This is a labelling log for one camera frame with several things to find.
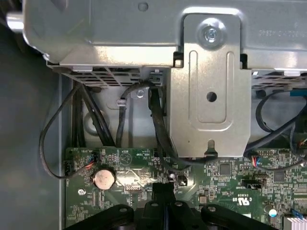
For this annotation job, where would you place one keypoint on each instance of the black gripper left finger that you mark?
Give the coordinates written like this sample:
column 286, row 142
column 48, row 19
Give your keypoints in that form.
column 154, row 215

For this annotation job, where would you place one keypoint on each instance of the green motherboard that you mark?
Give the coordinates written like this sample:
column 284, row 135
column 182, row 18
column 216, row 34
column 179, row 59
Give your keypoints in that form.
column 239, row 191

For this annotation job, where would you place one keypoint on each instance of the silver cage screw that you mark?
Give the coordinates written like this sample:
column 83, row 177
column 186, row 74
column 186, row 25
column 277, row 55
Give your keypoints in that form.
column 210, row 34

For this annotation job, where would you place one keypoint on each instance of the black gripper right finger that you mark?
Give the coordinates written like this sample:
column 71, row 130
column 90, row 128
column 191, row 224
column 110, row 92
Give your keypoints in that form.
column 176, row 215

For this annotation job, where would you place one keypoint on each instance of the silver finned heat sink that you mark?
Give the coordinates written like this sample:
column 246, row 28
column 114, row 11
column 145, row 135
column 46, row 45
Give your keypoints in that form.
column 296, row 222

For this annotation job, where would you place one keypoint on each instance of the round blue capacitor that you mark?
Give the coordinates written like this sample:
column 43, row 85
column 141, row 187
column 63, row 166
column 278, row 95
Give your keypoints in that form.
column 273, row 212

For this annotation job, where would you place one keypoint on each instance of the metal disk bay cage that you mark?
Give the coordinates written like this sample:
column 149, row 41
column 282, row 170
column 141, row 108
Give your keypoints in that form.
column 120, row 24

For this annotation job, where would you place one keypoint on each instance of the round coin battery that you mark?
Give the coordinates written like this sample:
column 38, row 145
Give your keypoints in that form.
column 103, row 178

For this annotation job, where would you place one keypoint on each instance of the black open PC case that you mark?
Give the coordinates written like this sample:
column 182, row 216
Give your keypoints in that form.
column 28, row 143

